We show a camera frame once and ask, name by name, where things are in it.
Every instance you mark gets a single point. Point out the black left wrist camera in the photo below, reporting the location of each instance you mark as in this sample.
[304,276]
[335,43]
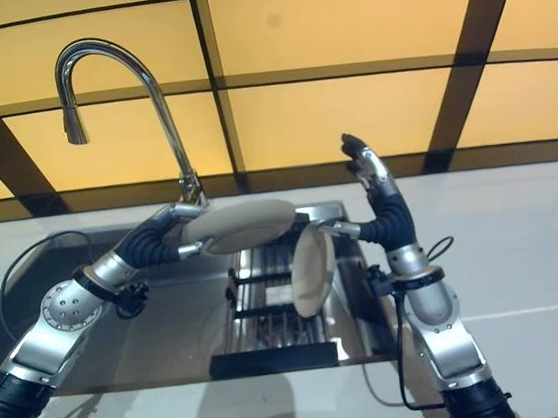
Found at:
[131,298]

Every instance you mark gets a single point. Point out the robot left silver arm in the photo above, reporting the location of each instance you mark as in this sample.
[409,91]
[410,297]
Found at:
[60,316]

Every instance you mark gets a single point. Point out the robot right silver arm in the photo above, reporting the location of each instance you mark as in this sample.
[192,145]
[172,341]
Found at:
[444,334]

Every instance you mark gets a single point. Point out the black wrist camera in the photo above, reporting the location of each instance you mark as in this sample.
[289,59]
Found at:
[380,281]
[131,298]

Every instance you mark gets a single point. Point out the black roll-up dish rack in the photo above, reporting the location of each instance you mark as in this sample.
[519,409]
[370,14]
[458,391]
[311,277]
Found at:
[274,346]

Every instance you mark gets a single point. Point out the white round plate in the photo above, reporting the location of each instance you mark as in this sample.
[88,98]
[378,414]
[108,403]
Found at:
[311,274]

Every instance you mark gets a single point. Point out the stainless steel kitchen sink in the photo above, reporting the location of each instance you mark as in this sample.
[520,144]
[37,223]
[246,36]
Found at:
[165,315]

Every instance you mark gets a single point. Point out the chrome gooseneck kitchen faucet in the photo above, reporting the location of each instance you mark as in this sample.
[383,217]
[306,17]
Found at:
[150,83]

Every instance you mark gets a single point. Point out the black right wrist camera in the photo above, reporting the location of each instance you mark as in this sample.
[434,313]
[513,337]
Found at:
[380,281]

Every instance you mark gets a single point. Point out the robot right five-finger hand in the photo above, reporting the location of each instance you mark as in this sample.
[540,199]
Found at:
[395,217]

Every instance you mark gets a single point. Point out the beige round plate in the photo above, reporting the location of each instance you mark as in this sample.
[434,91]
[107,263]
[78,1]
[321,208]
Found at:
[242,223]

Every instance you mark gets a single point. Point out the robot left five-finger hand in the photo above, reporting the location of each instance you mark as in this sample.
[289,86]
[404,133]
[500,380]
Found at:
[142,245]

